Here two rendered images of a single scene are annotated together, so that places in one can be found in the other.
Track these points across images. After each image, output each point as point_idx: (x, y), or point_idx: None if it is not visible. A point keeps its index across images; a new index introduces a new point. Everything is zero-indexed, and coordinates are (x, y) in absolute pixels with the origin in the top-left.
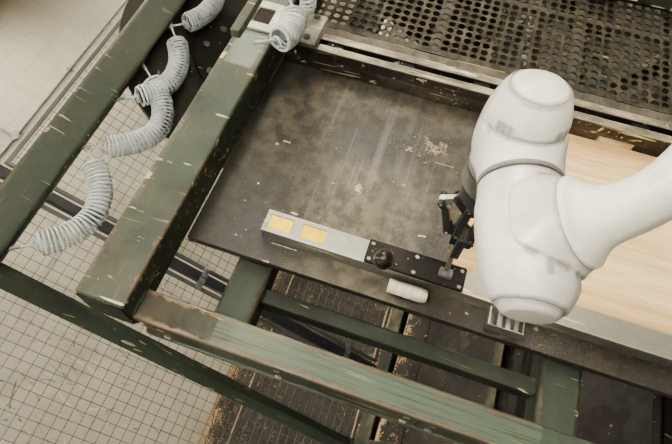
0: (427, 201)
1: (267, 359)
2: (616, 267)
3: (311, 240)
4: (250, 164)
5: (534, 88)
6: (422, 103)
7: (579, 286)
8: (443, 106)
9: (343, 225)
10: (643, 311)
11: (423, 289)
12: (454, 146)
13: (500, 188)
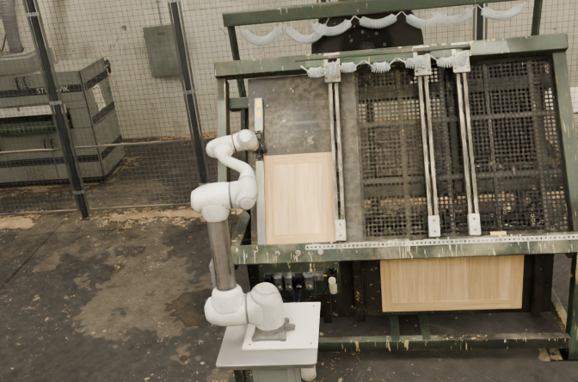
0: (287, 144)
1: (218, 117)
2: (284, 206)
3: (256, 113)
4: (279, 83)
5: (242, 134)
6: (328, 129)
7: (212, 155)
8: (330, 137)
9: (268, 121)
10: (272, 215)
11: None
12: (313, 146)
13: (226, 137)
